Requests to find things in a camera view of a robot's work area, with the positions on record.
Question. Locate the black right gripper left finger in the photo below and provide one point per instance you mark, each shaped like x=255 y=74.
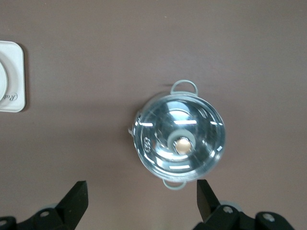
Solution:
x=69 y=208

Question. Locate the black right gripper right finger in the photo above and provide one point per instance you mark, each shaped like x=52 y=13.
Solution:
x=211 y=213

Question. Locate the cream rabbit print tray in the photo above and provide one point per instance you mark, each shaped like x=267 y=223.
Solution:
x=18 y=72

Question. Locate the steel pot with glass lid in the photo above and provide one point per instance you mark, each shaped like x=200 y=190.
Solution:
x=173 y=187

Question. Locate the glass pot lid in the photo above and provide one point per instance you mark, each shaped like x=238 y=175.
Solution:
x=204 y=119

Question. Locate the brown tablecloth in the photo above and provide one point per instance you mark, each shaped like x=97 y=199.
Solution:
x=96 y=48

